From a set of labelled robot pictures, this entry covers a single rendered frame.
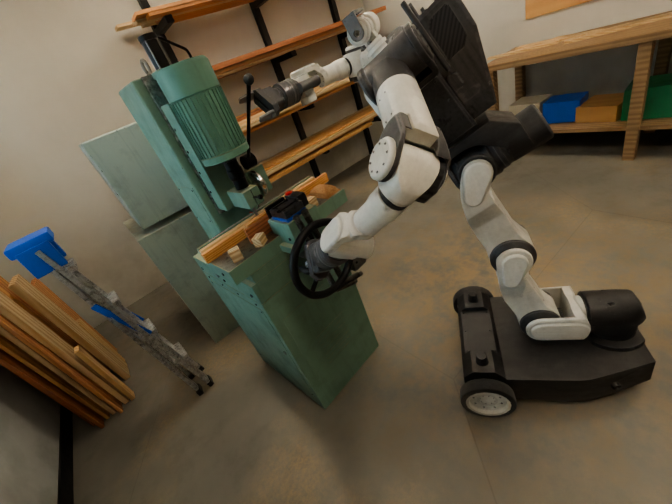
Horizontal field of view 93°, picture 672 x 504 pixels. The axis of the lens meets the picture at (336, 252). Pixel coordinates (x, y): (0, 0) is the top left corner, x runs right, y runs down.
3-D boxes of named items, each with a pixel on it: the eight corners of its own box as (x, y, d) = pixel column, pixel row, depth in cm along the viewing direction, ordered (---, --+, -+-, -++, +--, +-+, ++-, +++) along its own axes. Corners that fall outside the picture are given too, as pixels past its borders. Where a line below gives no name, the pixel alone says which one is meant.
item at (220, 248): (208, 264, 119) (202, 255, 117) (206, 262, 120) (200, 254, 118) (329, 180, 151) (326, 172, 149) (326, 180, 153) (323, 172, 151)
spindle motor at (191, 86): (217, 168, 107) (162, 65, 91) (197, 168, 119) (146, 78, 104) (258, 146, 116) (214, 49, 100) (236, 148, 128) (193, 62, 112)
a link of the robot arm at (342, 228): (352, 261, 82) (381, 237, 71) (319, 256, 78) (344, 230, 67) (350, 238, 84) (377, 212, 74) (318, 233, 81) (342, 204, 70)
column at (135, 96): (231, 252, 145) (128, 81, 108) (211, 244, 160) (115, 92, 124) (269, 226, 156) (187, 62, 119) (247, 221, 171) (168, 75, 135)
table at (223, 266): (249, 294, 104) (241, 280, 101) (211, 272, 126) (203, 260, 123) (364, 201, 134) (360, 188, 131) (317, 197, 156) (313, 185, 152)
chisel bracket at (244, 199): (252, 213, 123) (242, 193, 119) (235, 210, 133) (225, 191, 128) (267, 203, 127) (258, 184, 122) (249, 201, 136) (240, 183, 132)
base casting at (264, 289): (261, 306, 120) (250, 287, 115) (201, 271, 160) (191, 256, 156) (339, 239, 141) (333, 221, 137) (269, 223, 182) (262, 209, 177)
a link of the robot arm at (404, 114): (470, 161, 55) (436, 87, 67) (408, 138, 50) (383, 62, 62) (427, 204, 63) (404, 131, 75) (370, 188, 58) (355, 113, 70)
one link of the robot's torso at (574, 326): (572, 305, 135) (573, 281, 128) (590, 343, 119) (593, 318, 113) (516, 308, 143) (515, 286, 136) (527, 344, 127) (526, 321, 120)
